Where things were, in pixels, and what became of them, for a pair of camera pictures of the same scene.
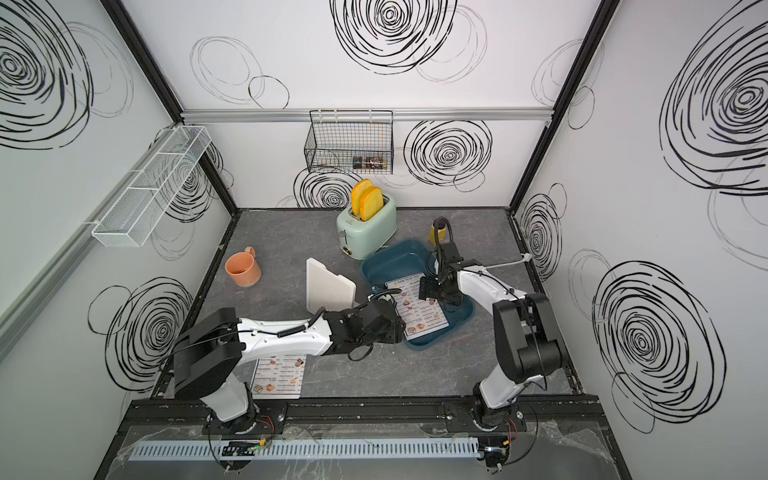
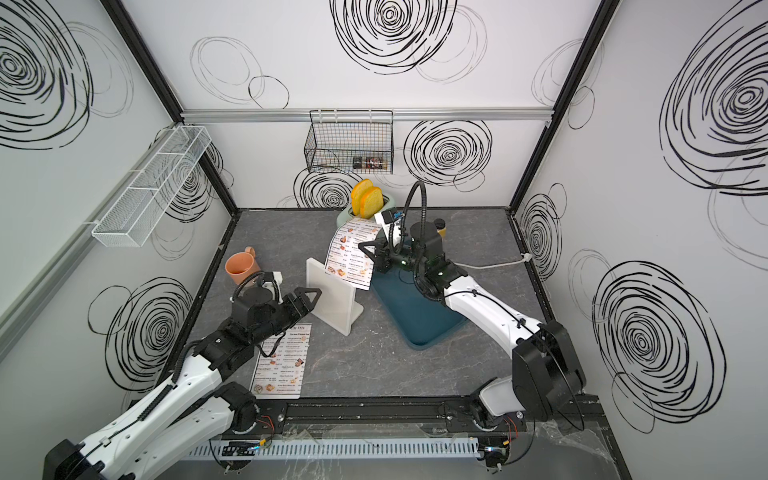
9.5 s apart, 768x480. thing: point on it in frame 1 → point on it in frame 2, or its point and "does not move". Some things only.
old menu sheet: [278, 377] does not move
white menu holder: [327, 289] does not move
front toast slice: [371, 201] does not move
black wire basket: [350, 142] does not move
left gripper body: [391, 334] → [281, 315]
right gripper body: [434, 288] → [402, 257]
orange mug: [243, 267] does not move
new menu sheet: [420, 316] → [346, 260]
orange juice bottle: [442, 232] does not move
